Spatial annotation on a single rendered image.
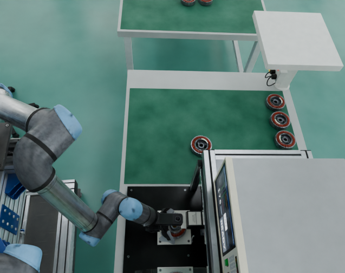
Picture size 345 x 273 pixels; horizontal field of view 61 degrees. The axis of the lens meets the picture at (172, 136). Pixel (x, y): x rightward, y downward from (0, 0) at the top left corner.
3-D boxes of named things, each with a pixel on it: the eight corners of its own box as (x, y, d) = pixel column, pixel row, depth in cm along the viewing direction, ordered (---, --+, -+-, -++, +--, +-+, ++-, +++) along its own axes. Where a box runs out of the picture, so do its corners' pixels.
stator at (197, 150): (202, 160, 154) (203, 157, 151) (186, 148, 158) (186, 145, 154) (214, 146, 159) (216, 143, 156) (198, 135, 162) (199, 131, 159)
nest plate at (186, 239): (157, 245, 130) (157, 244, 129) (157, 211, 137) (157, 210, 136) (191, 244, 131) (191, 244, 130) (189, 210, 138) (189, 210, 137)
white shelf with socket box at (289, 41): (240, 121, 169) (267, 64, 130) (232, 73, 188) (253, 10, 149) (299, 122, 171) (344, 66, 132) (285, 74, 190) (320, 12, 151)
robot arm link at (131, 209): (122, 192, 109) (139, 200, 104) (138, 200, 118) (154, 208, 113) (112, 212, 107) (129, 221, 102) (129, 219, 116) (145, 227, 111)
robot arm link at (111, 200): (90, 206, 113) (109, 217, 107) (109, 183, 118) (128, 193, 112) (100, 216, 118) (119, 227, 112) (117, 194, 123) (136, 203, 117)
